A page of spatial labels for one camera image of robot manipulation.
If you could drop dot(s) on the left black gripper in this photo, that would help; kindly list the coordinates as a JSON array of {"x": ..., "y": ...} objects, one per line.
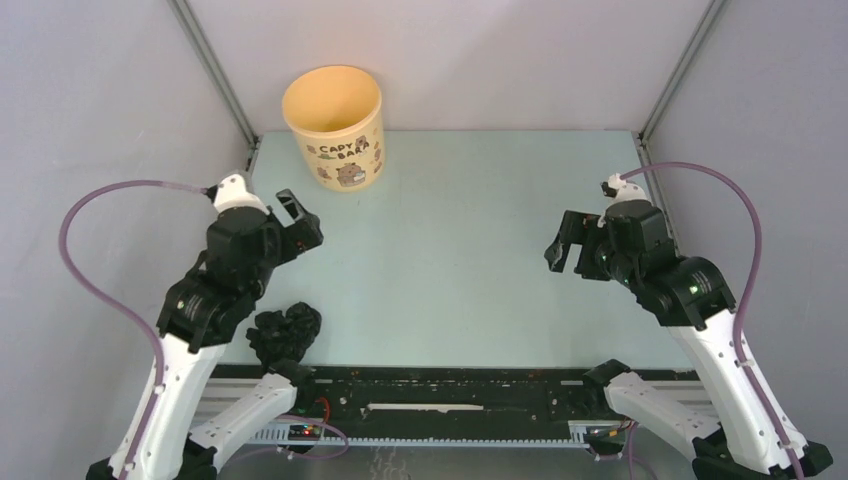
[{"x": 302, "y": 234}]

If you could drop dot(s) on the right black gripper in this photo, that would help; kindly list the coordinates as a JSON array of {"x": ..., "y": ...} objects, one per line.
[{"x": 581, "y": 228}]

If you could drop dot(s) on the black trash bag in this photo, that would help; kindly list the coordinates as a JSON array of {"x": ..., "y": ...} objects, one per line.
[{"x": 278, "y": 335}]

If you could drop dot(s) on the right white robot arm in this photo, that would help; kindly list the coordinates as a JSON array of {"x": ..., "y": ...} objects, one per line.
[{"x": 749, "y": 437}]

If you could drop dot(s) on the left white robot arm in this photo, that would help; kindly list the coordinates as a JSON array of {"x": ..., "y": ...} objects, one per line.
[{"x": 198, "y": 320}]

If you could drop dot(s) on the yellow capybara trash bin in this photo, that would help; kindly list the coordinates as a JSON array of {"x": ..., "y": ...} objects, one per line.
[{"x": 335, "y": 115}]

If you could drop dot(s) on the small electronics board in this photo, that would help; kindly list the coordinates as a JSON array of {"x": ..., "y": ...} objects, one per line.
[{"x": 303, "y": 432}]

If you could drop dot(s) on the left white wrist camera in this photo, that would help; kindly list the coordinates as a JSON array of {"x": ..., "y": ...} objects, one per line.
[{"x": 235, "y": 191}]

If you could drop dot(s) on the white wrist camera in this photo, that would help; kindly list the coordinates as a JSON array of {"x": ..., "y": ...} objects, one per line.
[
  {"x": 618, "y": 190},
  {"x": 235, "y": 191}
]

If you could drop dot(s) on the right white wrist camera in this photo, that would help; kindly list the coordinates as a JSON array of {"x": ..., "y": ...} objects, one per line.
[{"x": 618, "y": 190}]

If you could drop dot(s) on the left aluminium frame post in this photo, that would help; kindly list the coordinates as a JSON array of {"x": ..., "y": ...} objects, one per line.
[{"x": 198, "y": 40}]

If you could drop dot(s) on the aluminium frame post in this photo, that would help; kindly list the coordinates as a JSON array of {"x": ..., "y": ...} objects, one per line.
[
  {"x": 700, "y": 35},
  {"x": 198, "y": 40}
]

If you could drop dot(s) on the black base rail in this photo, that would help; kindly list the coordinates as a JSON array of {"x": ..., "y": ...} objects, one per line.
[{"x": 459, "y": 402}]

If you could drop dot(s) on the white cable duct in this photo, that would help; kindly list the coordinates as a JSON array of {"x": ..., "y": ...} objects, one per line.
[{"x": 277, "y": 434}]

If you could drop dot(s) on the right aluminium frame post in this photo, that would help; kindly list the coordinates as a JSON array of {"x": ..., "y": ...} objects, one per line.
[{"x": 700, "y": 35}]

